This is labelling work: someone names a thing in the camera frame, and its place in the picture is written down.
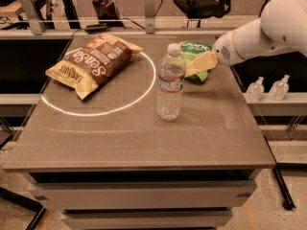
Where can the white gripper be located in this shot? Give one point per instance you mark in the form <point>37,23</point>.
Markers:
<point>224,51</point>

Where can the black power adapter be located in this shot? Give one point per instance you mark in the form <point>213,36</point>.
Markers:
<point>97,28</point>

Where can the left metal bracket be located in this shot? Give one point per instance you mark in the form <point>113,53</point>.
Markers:
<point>36,26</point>

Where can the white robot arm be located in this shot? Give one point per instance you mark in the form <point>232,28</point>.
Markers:
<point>280,29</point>

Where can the left clear sanitizer bottle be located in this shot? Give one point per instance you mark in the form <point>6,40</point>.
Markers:
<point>255,90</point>

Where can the upper white drawer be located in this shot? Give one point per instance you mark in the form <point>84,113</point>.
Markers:
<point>147,195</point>

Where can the white drawer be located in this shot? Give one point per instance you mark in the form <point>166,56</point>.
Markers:
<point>147,220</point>
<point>147,195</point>

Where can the brown chip bag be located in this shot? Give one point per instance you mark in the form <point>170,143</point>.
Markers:
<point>94,64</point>

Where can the right clear sanitizer bottle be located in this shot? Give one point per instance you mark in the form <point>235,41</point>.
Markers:
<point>279,89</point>

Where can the clear sanitizer bottle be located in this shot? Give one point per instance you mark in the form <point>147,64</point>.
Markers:
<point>255,90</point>
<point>279,89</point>

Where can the lower white drawer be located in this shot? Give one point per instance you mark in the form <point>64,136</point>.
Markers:
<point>147,220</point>

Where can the clear plastic water bottle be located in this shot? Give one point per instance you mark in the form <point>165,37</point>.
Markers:
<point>170,78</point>

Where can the green rice chip bag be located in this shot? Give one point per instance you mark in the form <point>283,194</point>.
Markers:
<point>191,50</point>

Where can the middle metal bracket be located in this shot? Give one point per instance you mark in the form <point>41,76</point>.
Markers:
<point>149,16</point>

